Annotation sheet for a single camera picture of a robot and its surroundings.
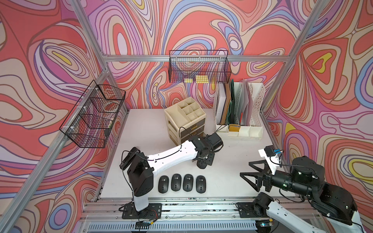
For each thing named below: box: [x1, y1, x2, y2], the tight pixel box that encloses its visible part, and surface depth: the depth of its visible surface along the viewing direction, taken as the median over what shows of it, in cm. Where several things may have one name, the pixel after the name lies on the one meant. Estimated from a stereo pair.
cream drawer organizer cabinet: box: [164, 96, 207, 147], surface depth 86 cm
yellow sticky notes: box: [184, 74, 209, 84], surface depth 86 cm
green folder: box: [225, 79, 236, 125], surface depth 92 cm
